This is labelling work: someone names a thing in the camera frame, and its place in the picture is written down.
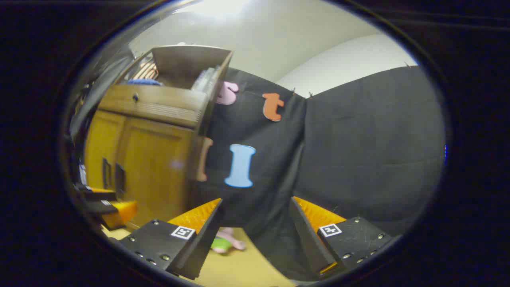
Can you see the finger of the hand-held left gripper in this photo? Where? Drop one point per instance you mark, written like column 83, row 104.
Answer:
column 97, row 194
column 119, row 213

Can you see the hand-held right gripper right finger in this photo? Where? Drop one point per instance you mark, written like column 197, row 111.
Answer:
column 306, row 239

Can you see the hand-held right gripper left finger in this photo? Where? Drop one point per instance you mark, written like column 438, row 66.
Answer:
column 207, row 239

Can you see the wooden double-door shoe cabinet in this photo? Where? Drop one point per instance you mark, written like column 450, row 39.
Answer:
column 187, row 59

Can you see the wooden cabinet drawer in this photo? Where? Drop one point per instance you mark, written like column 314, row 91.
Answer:
column 159, row 103

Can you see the pink and green plush toy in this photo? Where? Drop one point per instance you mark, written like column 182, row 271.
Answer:
column 232, row 239

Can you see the black backdrop cloth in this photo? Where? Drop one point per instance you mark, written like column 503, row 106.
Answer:
column 358, row 151

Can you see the blue cushion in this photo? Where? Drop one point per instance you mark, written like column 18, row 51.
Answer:
column 143, row 82

